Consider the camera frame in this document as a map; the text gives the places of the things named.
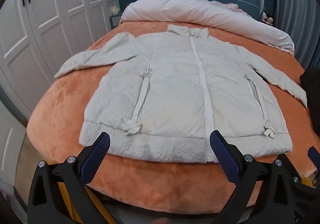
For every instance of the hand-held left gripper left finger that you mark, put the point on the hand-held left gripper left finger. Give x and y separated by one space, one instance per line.
96 156

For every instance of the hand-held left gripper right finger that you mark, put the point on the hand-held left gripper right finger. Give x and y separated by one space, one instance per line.
225 156

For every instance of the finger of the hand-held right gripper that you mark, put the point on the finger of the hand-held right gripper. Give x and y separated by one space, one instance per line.
314 155

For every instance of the cream quilted jacket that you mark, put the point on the cream quilted jacket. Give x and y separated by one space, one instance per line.
175 84

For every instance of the orange plush blanket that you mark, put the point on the orange plush blanket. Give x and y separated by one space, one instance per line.
62 114

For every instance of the dark cloth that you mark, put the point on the dark cloth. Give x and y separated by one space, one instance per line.
311 94

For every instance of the grey nightstand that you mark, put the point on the grey nightstand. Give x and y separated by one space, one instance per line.
115 22

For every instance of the white panelled wardrobe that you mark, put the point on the white panelled wardrobe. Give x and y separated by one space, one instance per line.
50 26

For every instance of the pale pink duvet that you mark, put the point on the pale pink duvet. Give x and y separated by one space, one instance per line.
200 11

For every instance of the grey blue curtain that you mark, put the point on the grey blue curtain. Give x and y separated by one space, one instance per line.
297 9

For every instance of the yellow-green bedside item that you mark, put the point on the yellow-green bedside item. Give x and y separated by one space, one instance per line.
115 10

